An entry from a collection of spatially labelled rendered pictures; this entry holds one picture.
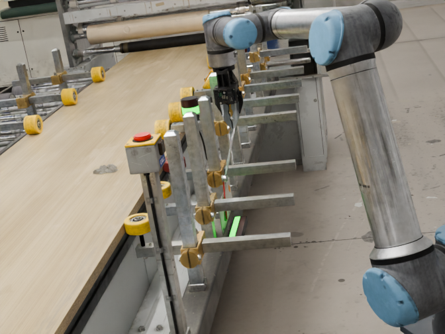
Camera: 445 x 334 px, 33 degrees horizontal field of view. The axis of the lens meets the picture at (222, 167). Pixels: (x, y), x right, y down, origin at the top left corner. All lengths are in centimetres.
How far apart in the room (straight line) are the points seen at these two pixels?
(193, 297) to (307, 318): 126
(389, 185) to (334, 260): 200
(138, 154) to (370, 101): 53
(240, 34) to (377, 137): 67
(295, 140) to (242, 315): 190
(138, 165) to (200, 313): 50
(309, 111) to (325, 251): 126
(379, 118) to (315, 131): 311
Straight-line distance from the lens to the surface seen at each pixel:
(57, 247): 204
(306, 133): 483
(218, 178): 245
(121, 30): 485
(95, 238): 204
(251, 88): 320
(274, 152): 501
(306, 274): 361
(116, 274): 206
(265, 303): 341
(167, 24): 477
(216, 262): 223
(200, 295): 207
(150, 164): 166
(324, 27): 172
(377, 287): 177
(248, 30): 223
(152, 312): 220
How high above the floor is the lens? 167
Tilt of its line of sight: 19 degrees down
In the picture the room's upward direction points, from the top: 9 degrees counter-clockwise
